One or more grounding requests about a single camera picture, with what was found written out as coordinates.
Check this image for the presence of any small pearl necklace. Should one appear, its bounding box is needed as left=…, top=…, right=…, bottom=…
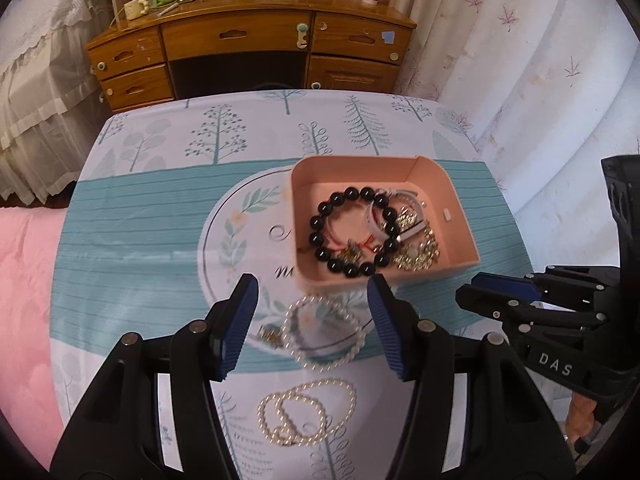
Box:
left=257, top=378, right=358, bottom=448

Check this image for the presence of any white leaf print curtain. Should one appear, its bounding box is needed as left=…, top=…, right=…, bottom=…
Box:
left=395, top=0, right=640, bottom=281

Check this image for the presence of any pink cardboard box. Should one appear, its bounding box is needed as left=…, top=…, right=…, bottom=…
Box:
left=290, top=155, right=483, bottom=291

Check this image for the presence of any pink blanket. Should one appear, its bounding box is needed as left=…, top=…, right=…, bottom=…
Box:
left=0, top=205, right=68, bottom=441

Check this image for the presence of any white lace cover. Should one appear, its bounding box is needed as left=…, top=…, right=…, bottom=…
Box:
left=0, top=0, right=116, bottom=206

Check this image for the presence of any person's right hand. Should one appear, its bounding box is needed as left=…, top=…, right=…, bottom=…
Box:
left=569, top=392, right=603, bottom=457

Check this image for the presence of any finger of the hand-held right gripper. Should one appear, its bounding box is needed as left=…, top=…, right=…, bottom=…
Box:
left=455, top=284, right=608, bottom=356
left=471, top=266, right=621, bottom=313

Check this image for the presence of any large pearl bracelet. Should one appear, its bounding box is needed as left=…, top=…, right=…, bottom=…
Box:
left=280, top=295, right=366, bottom=366

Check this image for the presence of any black bead bracelet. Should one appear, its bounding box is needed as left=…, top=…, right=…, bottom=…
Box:
left=308, top=186, right=402, bottom=279

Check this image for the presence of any red bangle with cord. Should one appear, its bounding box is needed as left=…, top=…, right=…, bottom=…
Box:
left=322, top=200, right=388, bottom=263

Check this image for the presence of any pink strap wristwatch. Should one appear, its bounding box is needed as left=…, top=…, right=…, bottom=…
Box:
left=365, top=187, right=431, bottom=246

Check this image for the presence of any tree print tablecloth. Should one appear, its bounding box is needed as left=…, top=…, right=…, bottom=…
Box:
left=50, top=89, right=541, bottom=480

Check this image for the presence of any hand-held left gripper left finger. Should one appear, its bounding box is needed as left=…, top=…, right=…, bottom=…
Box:
left=50, top=272, right=261, bottom=480

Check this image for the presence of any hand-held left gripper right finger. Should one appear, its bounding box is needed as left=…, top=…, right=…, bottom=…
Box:
left=366, top=273, right=576, bottom=480

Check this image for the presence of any wooden dresser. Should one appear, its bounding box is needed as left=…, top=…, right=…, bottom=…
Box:
left=85, top=0, right=418, bottom=113

